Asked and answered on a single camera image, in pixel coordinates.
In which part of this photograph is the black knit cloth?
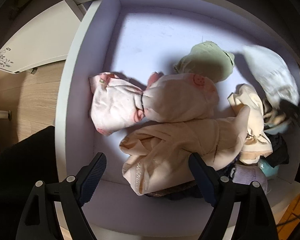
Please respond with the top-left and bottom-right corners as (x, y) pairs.
(266, 133), (289, 168)

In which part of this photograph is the pink patterned cloth bundle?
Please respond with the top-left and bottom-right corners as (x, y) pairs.
(89, 72), (219, 136)

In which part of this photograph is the green rolled sock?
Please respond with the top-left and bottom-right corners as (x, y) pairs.
(173, 41), (235, 83)

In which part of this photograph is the lavender sock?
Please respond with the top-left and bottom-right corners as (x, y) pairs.
(230, 164), (268, 194)

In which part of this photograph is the peach cloth garment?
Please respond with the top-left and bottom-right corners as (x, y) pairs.
(119, 106), (250, 196)

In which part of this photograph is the white cabinet panel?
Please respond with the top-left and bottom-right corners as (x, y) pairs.
(0, 0), (83, 74)

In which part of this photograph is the cream tied cloth bundle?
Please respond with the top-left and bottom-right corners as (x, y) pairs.
(228, 84), (273, 165)

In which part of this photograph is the dark navy patterned cloth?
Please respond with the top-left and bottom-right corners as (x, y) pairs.
(145, 155), (239, 200)

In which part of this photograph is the light blue soft item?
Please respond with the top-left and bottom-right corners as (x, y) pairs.
(257, 133), (280, 179)

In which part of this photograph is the white grey cloth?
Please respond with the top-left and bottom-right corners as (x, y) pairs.
(243, 45), (300, 108)

